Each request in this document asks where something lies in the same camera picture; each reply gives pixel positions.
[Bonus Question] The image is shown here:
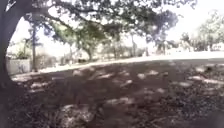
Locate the pale path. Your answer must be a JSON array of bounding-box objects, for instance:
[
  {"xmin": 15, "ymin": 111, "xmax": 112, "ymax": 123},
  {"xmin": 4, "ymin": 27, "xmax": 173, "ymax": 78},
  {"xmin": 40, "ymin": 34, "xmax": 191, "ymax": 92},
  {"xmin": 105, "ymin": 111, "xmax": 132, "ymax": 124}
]
[{"xmin": 39, "ymin": 50, "xmax": 224, "ymax": 74}]

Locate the dark leaf-strewn ground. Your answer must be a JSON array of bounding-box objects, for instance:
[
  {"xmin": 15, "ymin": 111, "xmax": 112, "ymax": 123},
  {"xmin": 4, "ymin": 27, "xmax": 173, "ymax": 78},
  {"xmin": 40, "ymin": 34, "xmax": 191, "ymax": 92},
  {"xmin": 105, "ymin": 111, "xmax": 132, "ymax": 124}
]
[{"xmin": 0, "ymin": 58, "xmax": 224, "ymax": 128}]

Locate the thin tree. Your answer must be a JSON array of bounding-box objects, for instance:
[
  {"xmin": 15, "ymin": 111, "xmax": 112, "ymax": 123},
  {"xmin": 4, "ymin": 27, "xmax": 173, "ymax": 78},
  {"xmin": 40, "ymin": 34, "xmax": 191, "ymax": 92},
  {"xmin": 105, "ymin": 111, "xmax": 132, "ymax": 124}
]
[{"xmin": 27, "ymin": 13, "xmax": 44, "ymax": 73}]

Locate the large dark tree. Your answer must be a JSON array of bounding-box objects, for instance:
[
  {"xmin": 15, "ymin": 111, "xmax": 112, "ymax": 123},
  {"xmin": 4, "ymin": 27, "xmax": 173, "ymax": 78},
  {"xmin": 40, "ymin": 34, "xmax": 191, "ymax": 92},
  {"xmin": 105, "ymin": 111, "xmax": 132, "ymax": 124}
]
[{"xmin": 0, "ymin": 0, "xmax": 198, "ymax": 88}]

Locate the pale wall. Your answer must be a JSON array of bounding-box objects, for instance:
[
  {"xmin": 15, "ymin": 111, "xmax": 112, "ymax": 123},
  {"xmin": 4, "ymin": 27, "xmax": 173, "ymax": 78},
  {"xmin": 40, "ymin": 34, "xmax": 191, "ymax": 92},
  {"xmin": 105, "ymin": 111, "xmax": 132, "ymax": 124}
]
[{"xmin": 6, "ymin": 58, "xmax": 32, "ymax": 76}]

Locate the row of trees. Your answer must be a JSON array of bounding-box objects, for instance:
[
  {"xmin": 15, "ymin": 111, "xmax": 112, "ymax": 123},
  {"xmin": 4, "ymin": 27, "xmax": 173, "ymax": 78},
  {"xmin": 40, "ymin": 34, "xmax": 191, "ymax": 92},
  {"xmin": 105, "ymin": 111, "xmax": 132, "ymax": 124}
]
[{"xmin": 49, "ymin": 9, "xmax": 224, "ymax": 63}]

